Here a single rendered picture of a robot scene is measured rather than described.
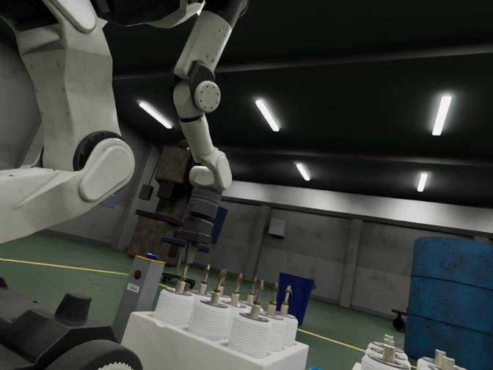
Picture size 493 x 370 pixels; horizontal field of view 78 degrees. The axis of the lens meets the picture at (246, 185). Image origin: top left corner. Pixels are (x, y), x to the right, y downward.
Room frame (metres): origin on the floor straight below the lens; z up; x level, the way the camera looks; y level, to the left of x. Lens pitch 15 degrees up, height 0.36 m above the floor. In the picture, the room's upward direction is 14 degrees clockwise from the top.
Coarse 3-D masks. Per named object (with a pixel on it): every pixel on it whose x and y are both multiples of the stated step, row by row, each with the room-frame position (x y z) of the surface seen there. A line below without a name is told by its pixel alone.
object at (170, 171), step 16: (160, 160) 6.92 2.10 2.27; (176, 160) 6.81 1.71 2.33; (192, 160) 6.67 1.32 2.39; (160, 176) 6.90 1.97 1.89; (176, 176) 6.79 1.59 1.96; (144, 192) 7.02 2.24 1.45; (160, 192) 6.92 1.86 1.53; (176, 192) 7.06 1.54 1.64; (160, 208) 7.42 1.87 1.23; (176, 208) 7.32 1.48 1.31; (144, 224) 6.83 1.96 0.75; (160, 224) 6.74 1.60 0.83; (176, 224) 6.91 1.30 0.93; (144, 240) 6.80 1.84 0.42; (160, 240) 6.71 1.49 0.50; (144, 256) 6.77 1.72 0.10; (160, 256) 6.82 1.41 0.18; (176, 256) 7.60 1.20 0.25
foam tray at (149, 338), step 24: (144, 312) 0.92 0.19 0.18; (144, 336) 0.85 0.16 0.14; (168, 336) 0.82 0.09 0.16; (192, 336) 0.79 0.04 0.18; (144, 360) 0.84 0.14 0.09; (168, 360) 0.81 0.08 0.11; (192, 360) 0.78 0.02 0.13; (216, 360) 0.75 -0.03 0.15; (240, 360) 0.73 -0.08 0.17; (264, 360) 0.74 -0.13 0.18; (288, 360) 0.86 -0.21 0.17
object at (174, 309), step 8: (160, 296) 0.90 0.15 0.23; (168, 296) 0.87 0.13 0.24; (176, 296) 0.87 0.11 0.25; (184, 296) 0.88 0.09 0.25; (192, 296) 0.93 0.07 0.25; (160, 304) 0.89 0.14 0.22; (168, 304) 0.87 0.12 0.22; (176, 304) 0.87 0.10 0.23; (184, 304) 0.88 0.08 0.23; (192, 304) 0.91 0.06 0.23; (160, 312) 0.88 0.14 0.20; (168, 312) 0.87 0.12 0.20; (176, 312) 0.87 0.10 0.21; (184, 312) 0.88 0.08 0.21; (160, 320) 0.87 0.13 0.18; (168, 320) 0.87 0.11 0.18; (176, 320) 0.87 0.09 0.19; (184, 320) 0.89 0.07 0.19
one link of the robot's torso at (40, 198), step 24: (120, 144) 0.64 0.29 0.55; (24, 168) 0.62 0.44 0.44; (96, 168) 0.60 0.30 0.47; (120, 168) 0.65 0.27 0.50; (0, 192) 0.52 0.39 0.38; (24, 192) 0.55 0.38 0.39; (48, 192) 0.56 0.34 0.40; (72, 192) 0.59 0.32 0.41; (96, 192) 0.62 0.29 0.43; (0, 216) 0.54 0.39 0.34; (24, 216) 0.57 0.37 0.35; (48, 216) 0.59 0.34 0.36; (72, 216) 0.62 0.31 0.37; (0, 240) 0.55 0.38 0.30
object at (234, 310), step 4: (224, 304) 0.93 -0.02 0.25; (232, 308) 0.92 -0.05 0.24; (236, 308) 0.92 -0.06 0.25; (240, 308) 0.93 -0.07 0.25; (244, 308) 0.94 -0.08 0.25; (232, 312) 0.92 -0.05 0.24; (236, 312) 0.92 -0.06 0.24; (248, 312) 0.95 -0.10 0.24; (232, 316) 0.92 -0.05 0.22; (228, 320) 0.92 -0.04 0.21; (232, 320) 0.92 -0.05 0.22; (228, 324) 0.92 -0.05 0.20; (228, 328) 0.92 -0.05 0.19; (228, 332) 0.92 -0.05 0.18
